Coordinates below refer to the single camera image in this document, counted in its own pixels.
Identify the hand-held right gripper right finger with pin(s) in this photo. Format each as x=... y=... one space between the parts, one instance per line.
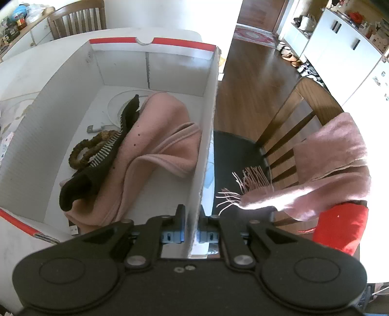
x=203 y=229

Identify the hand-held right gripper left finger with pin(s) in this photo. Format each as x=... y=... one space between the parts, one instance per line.
x=180 y=226

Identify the pink towel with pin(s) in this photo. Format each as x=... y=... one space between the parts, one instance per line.
x=158 y=139

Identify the black knit cloth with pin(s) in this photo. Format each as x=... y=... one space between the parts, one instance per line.
x=79 y=188

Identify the red and white cardboard box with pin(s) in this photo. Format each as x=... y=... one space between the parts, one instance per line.
x=121 y=66

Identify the wooden chair with black seat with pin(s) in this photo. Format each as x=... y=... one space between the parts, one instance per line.
x=237 y=158

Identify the pink fringed scarf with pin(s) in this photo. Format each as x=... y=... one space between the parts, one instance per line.
x=331 y=158

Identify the row of shoes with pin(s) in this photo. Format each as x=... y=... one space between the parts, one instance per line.
x=293 y=57

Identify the red patterned rug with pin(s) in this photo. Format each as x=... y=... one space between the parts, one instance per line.
x=253 y=35

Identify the white open shelf unit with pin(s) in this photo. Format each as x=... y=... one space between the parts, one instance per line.
x=299 y=33

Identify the white stickered cabinet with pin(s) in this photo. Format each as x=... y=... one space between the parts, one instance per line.
x=331 y=51

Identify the brown wooden door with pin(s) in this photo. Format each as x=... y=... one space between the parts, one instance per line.
x=261 y=12

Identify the white sideboard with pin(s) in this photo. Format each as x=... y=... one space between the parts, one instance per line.
x=33 y=39

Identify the brown wooden chair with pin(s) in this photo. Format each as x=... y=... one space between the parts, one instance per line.
x=76 y=12

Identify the clutter on sideboard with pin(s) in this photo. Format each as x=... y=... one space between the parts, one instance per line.
x=18 y=18

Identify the pile of countertop items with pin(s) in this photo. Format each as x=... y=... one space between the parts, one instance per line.
x=361 y=18

